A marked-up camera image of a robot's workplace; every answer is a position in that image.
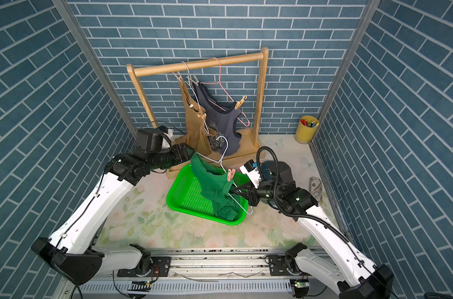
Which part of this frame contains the yellow pen cup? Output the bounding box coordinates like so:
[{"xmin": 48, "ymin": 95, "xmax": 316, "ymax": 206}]
[{"xmin": 294, "ymin": 115, "xmax": 320, "ymax": 144}]

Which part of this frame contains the green tank top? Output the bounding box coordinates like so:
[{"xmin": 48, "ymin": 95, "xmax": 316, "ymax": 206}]
[{"xmin": 190, "ymin": 153, "xmax": 241, "ymax": 221}]

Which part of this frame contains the green plastic basket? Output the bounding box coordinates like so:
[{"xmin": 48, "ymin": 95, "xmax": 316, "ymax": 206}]
[{"xmin": 166, "ymin": 164, "xmax": 249, "ymax": 225}]

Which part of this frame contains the pink wire hanger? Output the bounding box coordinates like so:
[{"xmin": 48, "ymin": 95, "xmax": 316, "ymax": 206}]
[{"xmin": 199, "ymin": 57, "xmax": 251, "ymax": 128}]

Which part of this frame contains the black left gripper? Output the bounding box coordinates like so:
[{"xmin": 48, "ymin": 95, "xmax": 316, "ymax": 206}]
[{"xmin": 147, "ymin": 141, "xmax": 196, "ymax": 171}]

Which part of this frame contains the wooden clothes rack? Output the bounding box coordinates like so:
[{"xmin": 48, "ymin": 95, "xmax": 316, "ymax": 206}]
[{"xmin": 127, "ymin": 47, "xmax": 269, "ymax": 168}]

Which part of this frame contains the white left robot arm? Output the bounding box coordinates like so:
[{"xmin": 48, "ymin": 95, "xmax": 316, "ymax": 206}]
[{"xmin": 31, "ymin": 143, "xmax": 195, "ymax": 286}]

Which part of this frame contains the yellow clothespin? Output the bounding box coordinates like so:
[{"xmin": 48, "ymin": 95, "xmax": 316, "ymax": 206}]
[{"xmin": 235, "ymin": 95, "xmax": 248, "ymax": 110}]

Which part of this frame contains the white wire hanger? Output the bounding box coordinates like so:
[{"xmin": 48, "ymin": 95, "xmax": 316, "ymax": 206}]
[{"xmin": 181, "ymin": 61, "xmax": 210, "ymax": 135}]

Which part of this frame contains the pink clothespin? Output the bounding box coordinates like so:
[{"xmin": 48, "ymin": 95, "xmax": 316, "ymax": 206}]
[{"xmin": 227, "ymin": 169, "xmax": 236, "ymax": 182}]

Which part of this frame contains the dark grey tank top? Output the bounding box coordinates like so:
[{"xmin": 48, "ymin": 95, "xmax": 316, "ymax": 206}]
[{"xmin": 192, "ymin": 83, "xmax": 242, "ymax": 156}]

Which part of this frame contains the tan tank top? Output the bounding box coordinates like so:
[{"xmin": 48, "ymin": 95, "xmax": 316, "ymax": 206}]
[{"xmin": 175, "ymin": 82, "xmax": 214, "ymax": 156}]

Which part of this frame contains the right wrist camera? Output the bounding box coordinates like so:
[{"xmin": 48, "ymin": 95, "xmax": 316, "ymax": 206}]
[{"xmin": 240, "ymin": 159, "xmax": 262, "ymax": 189}]

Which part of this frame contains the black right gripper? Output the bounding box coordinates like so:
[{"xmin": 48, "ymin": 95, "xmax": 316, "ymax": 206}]
[{"xmin": 234, "ymin": 178, "xmax": 282, "ymax": 206}]

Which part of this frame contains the light blue wire hanger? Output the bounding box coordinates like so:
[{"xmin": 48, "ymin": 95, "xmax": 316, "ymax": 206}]
[{"xmin": 191, "ymin": 136, "xmax": 253, "ymax": 221}]

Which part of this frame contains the beige clothespin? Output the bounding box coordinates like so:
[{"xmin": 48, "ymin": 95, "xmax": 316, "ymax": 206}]
[
  {"xmin": 188, "ymin": 75, "xmax": 200, "ymax": 85},
  {"xmin": 173, "ymin": 72, "xmax": 184, "ymax": 83}
]

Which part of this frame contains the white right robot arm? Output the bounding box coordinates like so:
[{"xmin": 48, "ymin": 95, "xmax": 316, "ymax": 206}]
[{"xmin": 233, "ymin": 160, "xmax": 394, "ymax": 299}]

